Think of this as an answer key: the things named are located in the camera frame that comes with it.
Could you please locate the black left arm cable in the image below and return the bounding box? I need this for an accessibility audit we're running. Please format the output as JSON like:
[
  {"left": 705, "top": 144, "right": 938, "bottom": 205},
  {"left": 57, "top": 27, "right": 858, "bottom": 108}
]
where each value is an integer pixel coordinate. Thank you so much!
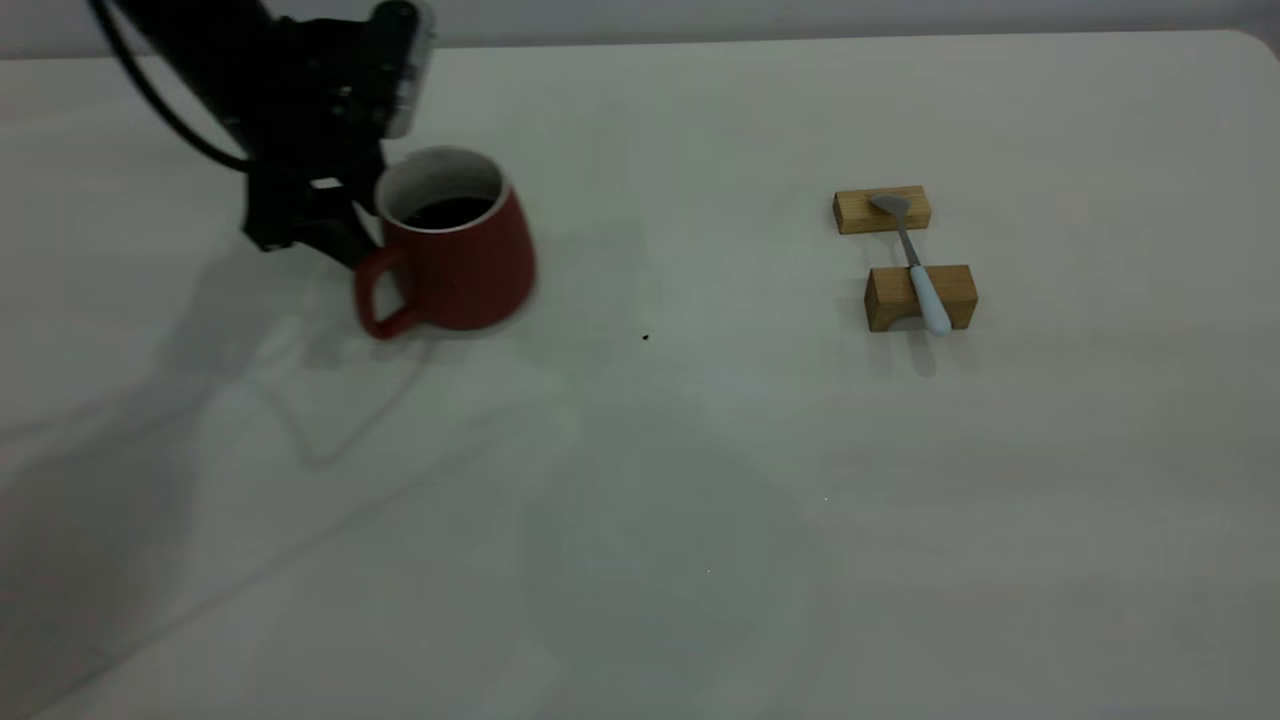
[{"left": 88, "top": 0, "right": 251, "bottom": 173}]

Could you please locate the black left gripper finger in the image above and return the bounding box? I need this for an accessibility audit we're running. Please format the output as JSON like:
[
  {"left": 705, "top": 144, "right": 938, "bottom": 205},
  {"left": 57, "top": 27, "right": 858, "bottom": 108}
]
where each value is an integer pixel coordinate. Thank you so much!
[
  {"left": 243, "top": 178, "right": 308, "bottom": 252},
  {"left": 305, "top": 188, "right": 387, "bottom": 271}
]

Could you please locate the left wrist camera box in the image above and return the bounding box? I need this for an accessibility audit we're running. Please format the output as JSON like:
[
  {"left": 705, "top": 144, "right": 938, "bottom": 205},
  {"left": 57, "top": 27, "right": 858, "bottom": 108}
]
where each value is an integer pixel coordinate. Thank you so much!
[{"left": 368, "top": 0, "right": 438, "bottom": 139}]

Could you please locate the spoon with light blue handle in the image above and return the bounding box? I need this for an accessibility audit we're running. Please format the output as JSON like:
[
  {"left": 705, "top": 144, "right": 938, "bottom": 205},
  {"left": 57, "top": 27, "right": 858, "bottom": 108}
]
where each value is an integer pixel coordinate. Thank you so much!
[{"left": 868, "top": 194, "right": 952, "bottom": 336}]

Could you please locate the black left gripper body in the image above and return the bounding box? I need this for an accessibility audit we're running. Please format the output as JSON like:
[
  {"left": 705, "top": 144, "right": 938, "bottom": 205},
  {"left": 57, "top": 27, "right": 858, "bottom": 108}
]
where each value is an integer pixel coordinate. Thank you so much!
[{"left": 235, "top": 18, "right": 401, "bottom": 193}]

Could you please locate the flat rectangular wooden block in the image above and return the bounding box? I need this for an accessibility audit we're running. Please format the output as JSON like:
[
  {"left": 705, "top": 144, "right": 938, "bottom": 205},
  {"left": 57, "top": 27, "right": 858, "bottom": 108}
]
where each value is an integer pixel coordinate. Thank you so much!
[{"left": 833, "top": 186, "right": 932, "bottom": 236}]

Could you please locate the arched wooden block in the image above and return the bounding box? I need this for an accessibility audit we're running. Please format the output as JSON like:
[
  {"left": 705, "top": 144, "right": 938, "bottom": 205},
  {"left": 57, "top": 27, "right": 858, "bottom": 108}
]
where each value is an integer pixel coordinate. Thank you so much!
[{"left": 864, "top": 265, "right": 978, "bottom": 333}]

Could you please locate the red ceramic mug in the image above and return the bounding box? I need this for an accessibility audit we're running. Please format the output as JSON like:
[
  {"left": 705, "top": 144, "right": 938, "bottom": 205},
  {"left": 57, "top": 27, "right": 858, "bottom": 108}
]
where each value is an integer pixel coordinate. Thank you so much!
[{"left": 353, "top": 147, "right": 538, "bottom": 341}]

